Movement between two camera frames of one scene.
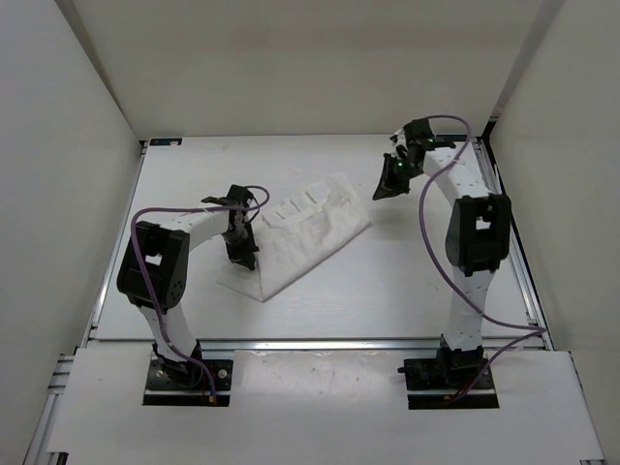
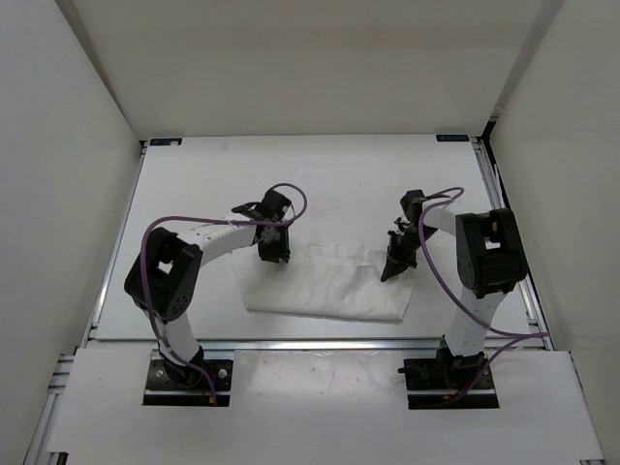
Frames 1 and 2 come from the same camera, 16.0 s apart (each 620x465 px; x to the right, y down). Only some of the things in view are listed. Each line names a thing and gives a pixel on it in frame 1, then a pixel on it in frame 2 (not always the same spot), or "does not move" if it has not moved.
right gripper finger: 381,195 -> 410,261
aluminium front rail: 321,345 does not move
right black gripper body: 405,172 -> 409,240
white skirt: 293,233 -> 326,279
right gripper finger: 387,182 -> 396,263
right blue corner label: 451,138 does not move
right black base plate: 428,381 does not move
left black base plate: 169,386 does not move
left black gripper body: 240,243 -> 277,243
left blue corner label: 166,141 does not move
